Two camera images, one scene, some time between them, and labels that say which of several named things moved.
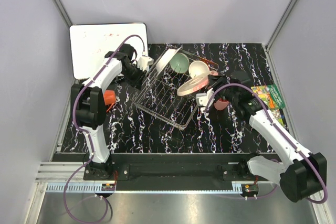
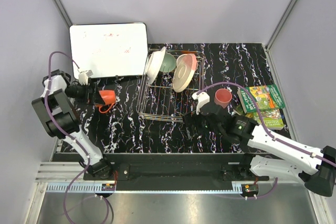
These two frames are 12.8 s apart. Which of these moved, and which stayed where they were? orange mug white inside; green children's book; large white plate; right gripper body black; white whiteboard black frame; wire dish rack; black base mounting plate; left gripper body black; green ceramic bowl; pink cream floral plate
Moved: left gripper body black; pink cream floral plate; wire dish rack; right gripper body black; large white plate; green ceramic bowl
Stayed: black base mounting plate; white whiteboard black frame; orange mug white inside; green children's book
